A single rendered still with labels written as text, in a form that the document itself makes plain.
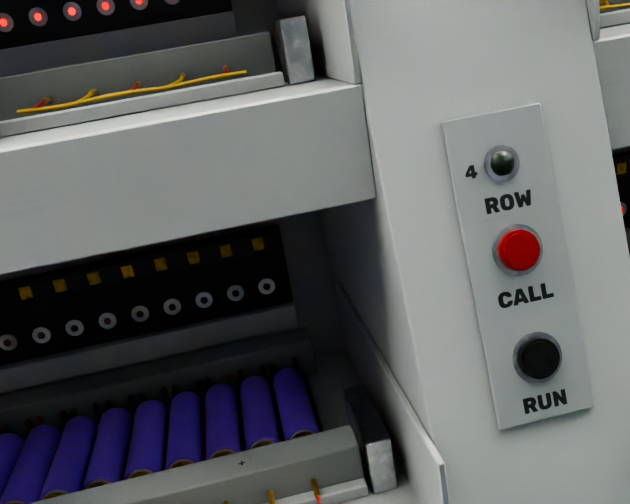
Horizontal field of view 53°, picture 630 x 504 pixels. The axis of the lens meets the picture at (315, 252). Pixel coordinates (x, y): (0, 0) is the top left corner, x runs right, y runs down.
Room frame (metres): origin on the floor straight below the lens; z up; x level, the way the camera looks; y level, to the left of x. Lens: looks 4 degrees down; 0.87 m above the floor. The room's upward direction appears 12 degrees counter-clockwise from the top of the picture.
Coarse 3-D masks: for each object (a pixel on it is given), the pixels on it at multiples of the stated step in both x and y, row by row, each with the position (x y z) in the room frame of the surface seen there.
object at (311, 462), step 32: (256, 448) 0.29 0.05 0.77; (288, 448) 0.29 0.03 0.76; (320, 448) 0.29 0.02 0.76; (352, 448) 0.28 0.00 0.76; (128, 480) 0.29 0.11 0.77; (160, 480) 0.28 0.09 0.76; (192, 480) 0.28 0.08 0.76; (224, 480) 0.28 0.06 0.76; (256, 480) 0.28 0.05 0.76; (288, 480) 0.28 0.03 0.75; (320, 480) 0.29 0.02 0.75; (352, 480) 0.29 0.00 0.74
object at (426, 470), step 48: (336, 288) 0.41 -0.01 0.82; (144, 336) 0.40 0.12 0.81; (192, 336) 0.40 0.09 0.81; (240, 336) 0.41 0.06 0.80; (0, 384) 0.39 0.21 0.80; (336, 384) 0.38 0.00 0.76; (384, 384) 0.30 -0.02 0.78; (384, 432) 0.28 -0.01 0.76; (384, 480) 0.28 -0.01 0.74; (432, 480) 0.24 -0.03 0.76
